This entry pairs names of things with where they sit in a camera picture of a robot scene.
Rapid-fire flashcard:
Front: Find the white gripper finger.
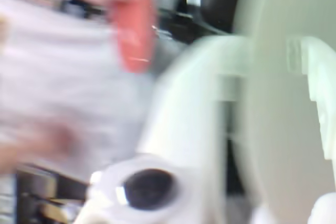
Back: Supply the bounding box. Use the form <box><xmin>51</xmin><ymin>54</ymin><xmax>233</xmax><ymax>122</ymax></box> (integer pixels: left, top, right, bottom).
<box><xmin>287</xmin><ymin>36</ymin><xmax>336</xmax><ymax>224</ymax></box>
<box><xmin>76</xmin><ymin>36</ymin><xmax>254</xmax><ymax>224</ymax></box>

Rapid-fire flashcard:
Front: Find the white plate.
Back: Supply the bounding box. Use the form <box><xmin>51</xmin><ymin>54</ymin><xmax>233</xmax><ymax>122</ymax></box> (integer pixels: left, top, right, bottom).
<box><xmin>232</xmin><ymin>0</ymin><xmax>336</xmax><ymax>224</ymax></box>

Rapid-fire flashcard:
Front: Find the orange plate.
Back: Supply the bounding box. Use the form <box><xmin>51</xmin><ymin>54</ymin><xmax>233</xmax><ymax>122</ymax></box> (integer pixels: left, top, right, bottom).
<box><xmin>112</xmin><ymin>0</ymin><xmax>158</xmax><ymax>74</ymax></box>

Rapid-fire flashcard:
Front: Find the person in printed white shirt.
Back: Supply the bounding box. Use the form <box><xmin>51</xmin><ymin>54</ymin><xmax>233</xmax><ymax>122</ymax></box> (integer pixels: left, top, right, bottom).
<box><xmin>0</xmin><ymin>0</ymin><xmax>158</xmax><ymax>177</ymax></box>

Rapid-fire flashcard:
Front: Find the googly eye sticker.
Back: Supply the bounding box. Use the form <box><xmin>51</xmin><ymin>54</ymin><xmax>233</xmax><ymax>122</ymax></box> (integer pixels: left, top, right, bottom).
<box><xmin>90</xmin><ymin>155</ymin><xmax>195</xmax><ymax>222</ymax></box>

